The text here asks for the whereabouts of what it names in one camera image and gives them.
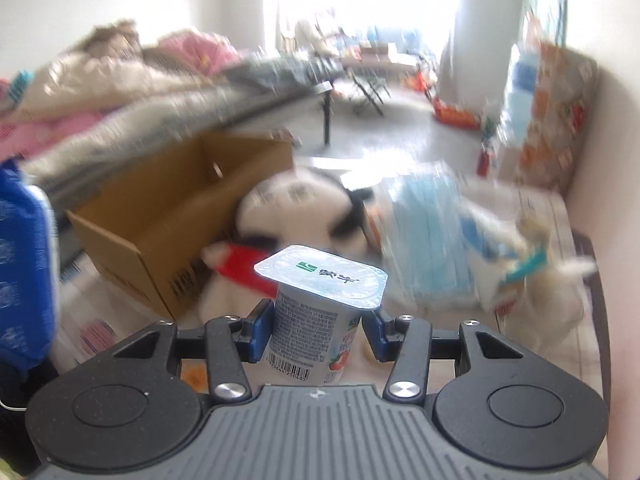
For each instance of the patterned tall roll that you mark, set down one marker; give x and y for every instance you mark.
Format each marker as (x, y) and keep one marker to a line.
(560, 120)

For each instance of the black-haired plush doll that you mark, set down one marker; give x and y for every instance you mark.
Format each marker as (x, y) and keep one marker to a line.
(295, 205)

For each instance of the pink floral quilt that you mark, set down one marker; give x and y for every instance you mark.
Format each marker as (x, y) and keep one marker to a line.
(200, 50)

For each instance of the grey curtain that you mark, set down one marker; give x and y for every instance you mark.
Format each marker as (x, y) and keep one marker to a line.
(485, 35)

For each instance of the beige quilt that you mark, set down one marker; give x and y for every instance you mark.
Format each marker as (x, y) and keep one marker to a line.
(100, 80)

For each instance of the grey folded blanket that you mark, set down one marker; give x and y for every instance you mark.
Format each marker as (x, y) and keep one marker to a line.
(270, 75)

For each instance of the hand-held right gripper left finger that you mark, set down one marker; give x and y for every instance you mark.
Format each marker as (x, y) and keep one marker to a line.
(260, 330)

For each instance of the blue patterned packet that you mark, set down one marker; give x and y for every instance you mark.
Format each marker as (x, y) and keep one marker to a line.
(25, 285)

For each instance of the pack of blue face masks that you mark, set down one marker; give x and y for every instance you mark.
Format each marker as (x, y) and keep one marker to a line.
(425, 230)

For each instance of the blue circle-print cloth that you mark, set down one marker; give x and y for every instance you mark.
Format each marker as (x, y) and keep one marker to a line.
(400, 40)

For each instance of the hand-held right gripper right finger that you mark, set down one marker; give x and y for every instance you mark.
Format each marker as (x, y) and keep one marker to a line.
(372, 335)

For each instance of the white folding table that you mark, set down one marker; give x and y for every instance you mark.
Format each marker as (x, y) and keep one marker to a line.
(380, 62)

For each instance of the red fire extinguisher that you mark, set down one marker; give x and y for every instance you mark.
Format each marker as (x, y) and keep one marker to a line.
(484, 160)

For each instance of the teal hanging cloth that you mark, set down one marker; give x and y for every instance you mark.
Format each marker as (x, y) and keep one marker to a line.
(545, 0)

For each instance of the white yogurt cup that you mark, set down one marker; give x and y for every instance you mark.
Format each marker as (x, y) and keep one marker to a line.
(310, 320)

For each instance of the pink bedsheet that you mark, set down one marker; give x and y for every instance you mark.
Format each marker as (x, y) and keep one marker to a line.
(50, 130)

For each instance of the checked floral tablecloth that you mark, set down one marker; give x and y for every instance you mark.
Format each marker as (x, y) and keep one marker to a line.
(450, 320)

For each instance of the white lace bedspread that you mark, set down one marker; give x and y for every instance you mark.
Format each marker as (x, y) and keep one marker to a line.
(150, 125)

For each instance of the white and teal tissue pack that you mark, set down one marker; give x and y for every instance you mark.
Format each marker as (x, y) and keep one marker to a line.
(487, 270)

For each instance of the large red plastic bag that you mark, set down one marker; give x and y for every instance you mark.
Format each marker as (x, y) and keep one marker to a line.
(455, 116)

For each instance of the brown cardboard box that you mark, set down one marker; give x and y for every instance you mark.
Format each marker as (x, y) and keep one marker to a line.
(150, 240)

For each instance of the green folding stool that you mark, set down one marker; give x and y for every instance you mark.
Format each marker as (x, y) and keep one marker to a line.
(372, 105)

